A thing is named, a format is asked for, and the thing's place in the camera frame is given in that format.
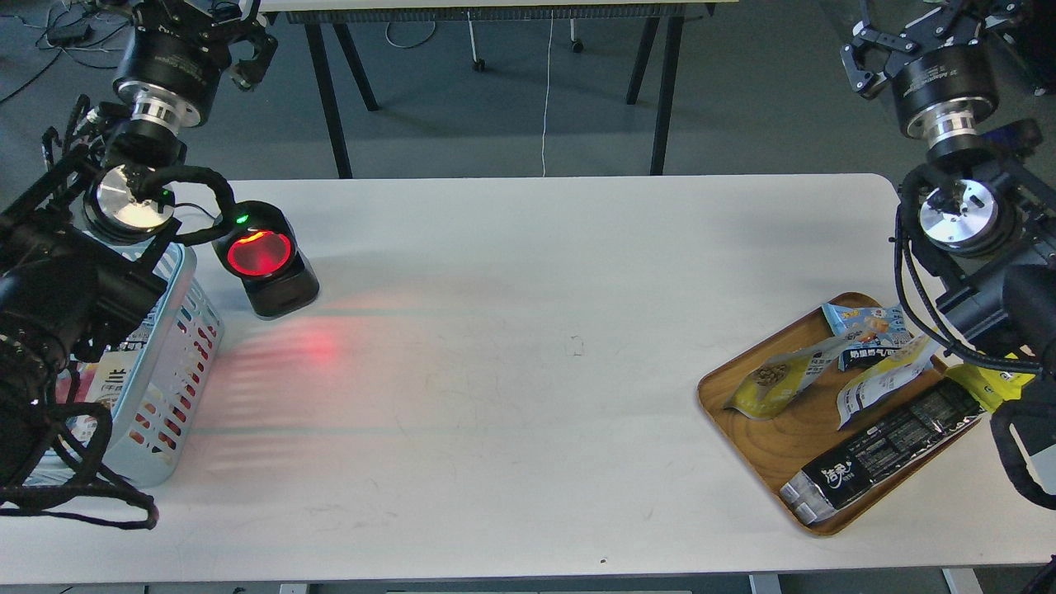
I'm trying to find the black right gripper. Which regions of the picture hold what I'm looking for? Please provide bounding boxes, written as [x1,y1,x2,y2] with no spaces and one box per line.
[841,1,1032,140]

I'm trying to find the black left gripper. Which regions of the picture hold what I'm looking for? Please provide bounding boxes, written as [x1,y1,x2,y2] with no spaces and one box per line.
[113,1,278,129]

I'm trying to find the yellow white chickpea snack pouch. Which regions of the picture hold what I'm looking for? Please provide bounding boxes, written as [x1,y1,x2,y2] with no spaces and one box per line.
[723,346,842,421]

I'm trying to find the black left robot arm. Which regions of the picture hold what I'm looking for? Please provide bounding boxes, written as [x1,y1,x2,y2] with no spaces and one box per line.
[1,1,278,530]

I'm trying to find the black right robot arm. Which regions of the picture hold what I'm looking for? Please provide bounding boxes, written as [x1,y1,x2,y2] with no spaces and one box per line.
[840,1,1054,509]

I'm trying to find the blue snack packet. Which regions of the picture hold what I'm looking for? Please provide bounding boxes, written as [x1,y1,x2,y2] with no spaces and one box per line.
[821,302,912,371]

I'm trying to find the white orange snack in basket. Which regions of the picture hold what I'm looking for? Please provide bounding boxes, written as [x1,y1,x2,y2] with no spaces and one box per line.
[55,330,148,415]

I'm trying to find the yellow cartoon face snack packet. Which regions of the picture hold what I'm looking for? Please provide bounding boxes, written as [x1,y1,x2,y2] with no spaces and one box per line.
[945,361,1035,413]

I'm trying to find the light blue plastic basket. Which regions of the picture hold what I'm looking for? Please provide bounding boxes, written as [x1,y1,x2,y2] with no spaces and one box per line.
[21,242,225,488]

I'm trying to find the long black snack package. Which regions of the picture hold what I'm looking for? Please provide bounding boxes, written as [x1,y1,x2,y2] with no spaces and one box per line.
[778,379,984,526]

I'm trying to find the black-legged background table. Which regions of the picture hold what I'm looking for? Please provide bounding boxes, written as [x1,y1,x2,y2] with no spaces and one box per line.
[257,0,717,180]

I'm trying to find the black barcode scanner red window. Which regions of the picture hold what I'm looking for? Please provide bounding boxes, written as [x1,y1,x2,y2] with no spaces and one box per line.
[211,200,320,320]

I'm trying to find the wooden oval tray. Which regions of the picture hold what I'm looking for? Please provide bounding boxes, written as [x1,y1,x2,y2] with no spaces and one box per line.
[697,309,982,536]

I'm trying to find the black cables on floor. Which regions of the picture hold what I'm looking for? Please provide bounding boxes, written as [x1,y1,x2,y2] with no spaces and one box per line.
[0,0,133,104]

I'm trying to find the white hanging cable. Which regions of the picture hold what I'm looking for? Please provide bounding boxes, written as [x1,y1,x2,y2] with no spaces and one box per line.
[540,16,554,177]

